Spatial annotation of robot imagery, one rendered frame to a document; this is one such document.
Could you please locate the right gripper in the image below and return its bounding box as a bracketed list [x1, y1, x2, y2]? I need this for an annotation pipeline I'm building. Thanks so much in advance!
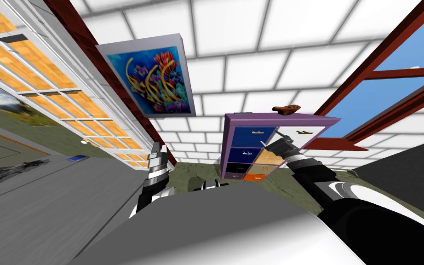
[259, 128, 302, 161]

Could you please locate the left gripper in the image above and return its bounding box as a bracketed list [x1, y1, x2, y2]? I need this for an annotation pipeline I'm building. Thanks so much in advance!
[148, 141, 170, 167]

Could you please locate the purple drawer cabinet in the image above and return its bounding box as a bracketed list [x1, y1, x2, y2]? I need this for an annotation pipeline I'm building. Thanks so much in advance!
[220, 112, 342, 183]

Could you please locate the light wood drawer front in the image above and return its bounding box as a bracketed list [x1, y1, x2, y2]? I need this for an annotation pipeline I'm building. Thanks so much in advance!
[253, 149, 286, 166]

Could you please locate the brown curved object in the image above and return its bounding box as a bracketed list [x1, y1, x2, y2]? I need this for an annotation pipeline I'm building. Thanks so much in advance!
[271, 104, 302, 116]

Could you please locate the khaki drawer front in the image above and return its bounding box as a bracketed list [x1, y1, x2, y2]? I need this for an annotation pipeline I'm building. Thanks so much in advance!
[247, 164, 279, 175]

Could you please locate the white drawer front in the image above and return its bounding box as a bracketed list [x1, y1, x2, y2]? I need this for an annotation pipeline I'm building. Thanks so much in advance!
[269, 126, 327, 151]

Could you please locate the dark blue drawer front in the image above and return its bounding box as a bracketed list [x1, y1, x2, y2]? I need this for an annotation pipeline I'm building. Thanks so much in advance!
[227, 147, 263, 165]

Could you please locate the orange drawer front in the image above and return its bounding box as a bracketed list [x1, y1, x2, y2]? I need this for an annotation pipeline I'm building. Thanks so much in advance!
[241, 173, 268, 182]

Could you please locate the black drawer front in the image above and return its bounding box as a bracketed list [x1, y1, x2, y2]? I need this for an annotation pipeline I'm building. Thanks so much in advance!
[225, 162, 252, 175]

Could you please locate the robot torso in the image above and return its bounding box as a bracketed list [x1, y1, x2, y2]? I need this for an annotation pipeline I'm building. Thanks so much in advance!
[68, 179, 368, 265]

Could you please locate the red framed window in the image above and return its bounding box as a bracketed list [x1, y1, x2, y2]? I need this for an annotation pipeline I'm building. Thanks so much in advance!
[303, 0, 424, 152]

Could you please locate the white glass pane door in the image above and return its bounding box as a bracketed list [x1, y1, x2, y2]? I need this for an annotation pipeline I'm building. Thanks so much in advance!
[0, 0, 155, 171]

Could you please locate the coral reef wall picture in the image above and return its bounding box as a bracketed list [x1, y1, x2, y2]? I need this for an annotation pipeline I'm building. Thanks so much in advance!
[96, 33, 197, 119]

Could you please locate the landscape wall picture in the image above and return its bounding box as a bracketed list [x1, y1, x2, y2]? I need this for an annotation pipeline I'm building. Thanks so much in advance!
[0, 88, 61, 127]

